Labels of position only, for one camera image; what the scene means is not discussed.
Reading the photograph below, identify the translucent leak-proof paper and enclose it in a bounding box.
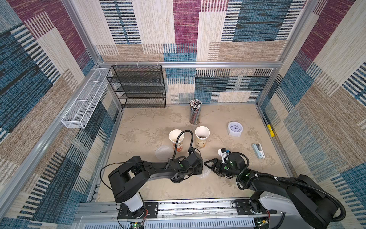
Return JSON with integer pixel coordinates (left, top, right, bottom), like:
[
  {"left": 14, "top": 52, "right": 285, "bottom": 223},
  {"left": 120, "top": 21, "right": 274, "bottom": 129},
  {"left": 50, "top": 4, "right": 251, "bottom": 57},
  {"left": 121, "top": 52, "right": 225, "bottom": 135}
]
[
  {"left": 199, "top": 165, "right": 211, "bottom": 178},
  {"left": 155, "top": 145, "right": 174, "bottom": 161}
]

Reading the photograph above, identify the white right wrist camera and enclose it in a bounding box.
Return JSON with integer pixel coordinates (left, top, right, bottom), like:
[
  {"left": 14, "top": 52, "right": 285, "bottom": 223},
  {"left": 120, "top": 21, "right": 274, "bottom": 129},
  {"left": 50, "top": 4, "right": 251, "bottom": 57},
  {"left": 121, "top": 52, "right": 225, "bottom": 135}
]
[{"left": 218, "top": 148, "right": 230, "bottom": 162}]

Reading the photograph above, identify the black wire shelf rack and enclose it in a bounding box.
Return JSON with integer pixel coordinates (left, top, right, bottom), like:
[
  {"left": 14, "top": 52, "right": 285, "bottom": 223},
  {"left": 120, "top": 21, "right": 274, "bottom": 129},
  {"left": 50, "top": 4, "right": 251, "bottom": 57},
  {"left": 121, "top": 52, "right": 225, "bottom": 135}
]
[{"left": 107, "top": 65, "right": 167, "bottom": 109}]

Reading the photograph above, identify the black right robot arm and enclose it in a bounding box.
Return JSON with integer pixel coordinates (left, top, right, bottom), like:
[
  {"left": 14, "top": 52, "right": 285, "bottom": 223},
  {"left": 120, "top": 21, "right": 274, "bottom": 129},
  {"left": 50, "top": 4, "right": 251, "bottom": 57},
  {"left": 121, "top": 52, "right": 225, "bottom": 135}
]
[{"left": 204, "top": 152, "right": 347, "bottom": 229}]

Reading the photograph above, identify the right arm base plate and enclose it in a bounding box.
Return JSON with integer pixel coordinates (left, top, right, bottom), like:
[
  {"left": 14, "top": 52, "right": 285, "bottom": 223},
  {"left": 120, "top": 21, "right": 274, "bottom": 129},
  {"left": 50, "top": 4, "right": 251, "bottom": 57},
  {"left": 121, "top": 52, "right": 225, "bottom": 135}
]
[{"left": 231, "top": 199, "right": 277, "bottom": 215}]

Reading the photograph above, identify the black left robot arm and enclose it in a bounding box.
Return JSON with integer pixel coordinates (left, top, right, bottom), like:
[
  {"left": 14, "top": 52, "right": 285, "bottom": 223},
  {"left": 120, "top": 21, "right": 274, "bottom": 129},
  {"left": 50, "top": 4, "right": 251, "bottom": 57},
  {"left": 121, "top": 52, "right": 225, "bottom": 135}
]
[{"left": 108, "top": 130, "right": 204, "bottom": 216}]

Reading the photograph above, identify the red patterned paper cup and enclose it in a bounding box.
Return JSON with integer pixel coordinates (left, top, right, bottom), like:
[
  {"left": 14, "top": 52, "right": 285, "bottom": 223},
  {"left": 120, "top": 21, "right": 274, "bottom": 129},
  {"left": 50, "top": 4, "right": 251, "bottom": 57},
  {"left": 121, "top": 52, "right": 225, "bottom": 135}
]
[{"left": 168, "top": 129, "right": 185, "bottom": 152}]

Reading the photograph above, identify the beige patterned paper cup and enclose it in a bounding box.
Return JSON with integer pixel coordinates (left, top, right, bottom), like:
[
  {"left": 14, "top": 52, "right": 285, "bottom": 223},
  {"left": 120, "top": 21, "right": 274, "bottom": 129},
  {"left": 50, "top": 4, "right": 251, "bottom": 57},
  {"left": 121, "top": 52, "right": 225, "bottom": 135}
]
[{"left": 194, "top": 126, "right": 210, "bottom": 148}]

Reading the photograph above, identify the white wire mesh basket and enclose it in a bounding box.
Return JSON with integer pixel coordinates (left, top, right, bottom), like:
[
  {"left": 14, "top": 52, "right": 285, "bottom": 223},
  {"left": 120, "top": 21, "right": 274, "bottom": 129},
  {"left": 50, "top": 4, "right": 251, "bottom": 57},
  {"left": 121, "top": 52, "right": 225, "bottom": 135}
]
[{"left": 62, "top": 68, "right": 109, "bottom": 129}]

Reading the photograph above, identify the grey white small device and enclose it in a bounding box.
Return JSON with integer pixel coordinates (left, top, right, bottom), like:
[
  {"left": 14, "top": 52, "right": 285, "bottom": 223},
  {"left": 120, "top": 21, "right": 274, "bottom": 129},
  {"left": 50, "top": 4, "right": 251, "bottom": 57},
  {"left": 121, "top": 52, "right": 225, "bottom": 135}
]
[{"left": 252, "top": 143, "right": 265, "bottom": 159}]

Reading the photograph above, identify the white round clock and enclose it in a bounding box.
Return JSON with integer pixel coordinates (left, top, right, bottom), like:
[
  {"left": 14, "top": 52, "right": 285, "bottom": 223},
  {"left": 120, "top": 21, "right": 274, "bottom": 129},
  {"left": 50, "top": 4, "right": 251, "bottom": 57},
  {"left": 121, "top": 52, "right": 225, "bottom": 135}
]
[{"left": 227, "top": 122, "right": 243, "bottom": 137}]

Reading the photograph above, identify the metal straw holder cup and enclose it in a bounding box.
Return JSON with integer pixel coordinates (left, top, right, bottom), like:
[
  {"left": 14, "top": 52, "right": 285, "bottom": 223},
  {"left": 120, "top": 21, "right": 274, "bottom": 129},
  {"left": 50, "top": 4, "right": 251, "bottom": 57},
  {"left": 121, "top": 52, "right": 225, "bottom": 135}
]
[{"left": 190, "top": 99, "right": 202, "bottom": 125}]

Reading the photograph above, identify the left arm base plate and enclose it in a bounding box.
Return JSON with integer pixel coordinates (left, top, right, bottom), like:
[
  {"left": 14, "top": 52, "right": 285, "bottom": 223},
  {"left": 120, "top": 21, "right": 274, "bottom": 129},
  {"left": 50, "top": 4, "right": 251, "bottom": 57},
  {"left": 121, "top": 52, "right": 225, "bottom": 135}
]
[{"left": 117, "top": 202, "right": 159, "bottom": 219}]

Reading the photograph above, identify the yellow marker on rail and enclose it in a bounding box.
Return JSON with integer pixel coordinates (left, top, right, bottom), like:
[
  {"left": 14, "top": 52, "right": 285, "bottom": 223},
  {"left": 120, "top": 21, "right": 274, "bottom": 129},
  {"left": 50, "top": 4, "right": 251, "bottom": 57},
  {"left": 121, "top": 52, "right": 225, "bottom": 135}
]
[{"left": 267, "top": 124, "right": 275, "bottom": 137}]

